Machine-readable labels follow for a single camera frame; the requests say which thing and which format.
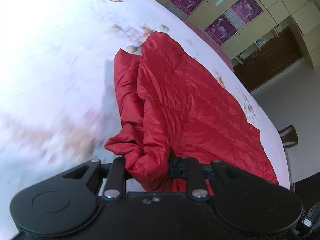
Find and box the red puffer jacket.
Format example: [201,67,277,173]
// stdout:
[105,32,278,192]

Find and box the white floral bed sheet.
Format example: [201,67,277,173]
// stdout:
[1,0,291,239]

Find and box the wooden chair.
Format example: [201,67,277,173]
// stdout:
[278,125,298,149]

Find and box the corner shelf unit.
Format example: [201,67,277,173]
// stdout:
[232,25,278,67]

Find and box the pink plaid bed cover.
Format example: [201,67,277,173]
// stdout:
[184,20,234,72]

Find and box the lower right purple poster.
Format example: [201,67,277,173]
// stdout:
[204,15,238,46]

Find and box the purple poster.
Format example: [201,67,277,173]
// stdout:
[165,0,204,20]
[223,0,263,30]
[204,15,238,46]

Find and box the brown wooden door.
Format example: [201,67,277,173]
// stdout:
[234,27,303,92]

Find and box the cream wardrobe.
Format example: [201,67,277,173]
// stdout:
[156,0,319,68]

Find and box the upper right purple poster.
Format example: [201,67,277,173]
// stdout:
[223,0,263,30]

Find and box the lower left purple poster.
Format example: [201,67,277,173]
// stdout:
[165,0,204,20]

